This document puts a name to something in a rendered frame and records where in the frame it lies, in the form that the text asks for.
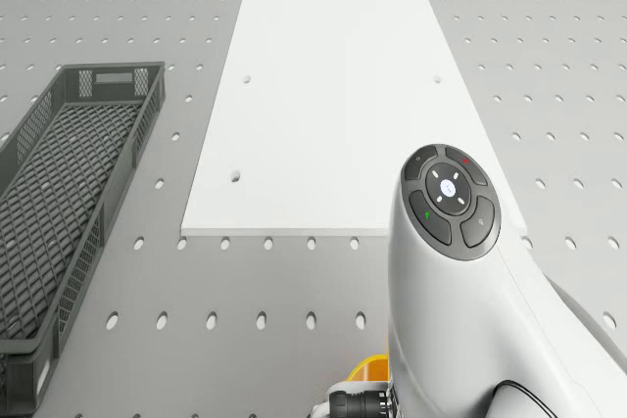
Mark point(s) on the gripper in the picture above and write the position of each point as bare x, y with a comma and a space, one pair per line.
357, 403

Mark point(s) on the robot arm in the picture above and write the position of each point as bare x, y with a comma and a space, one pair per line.
450, 320

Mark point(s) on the yellow bowl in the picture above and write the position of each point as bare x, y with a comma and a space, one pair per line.
372, 369

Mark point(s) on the white board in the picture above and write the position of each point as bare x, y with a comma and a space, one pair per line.
333, 95

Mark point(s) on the dark grey basket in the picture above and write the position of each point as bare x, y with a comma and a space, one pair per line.
63, 183

